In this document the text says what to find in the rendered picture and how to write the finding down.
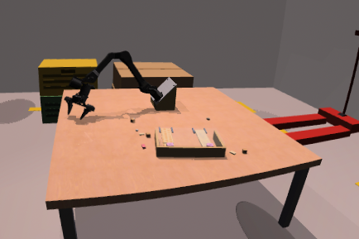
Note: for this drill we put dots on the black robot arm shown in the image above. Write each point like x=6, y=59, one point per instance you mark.
x=92, y=76

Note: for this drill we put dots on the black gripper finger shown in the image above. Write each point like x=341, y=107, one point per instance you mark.
x=70, y=105
x=84, y=113

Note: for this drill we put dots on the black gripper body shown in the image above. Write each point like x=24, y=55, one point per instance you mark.
x=90, y=107

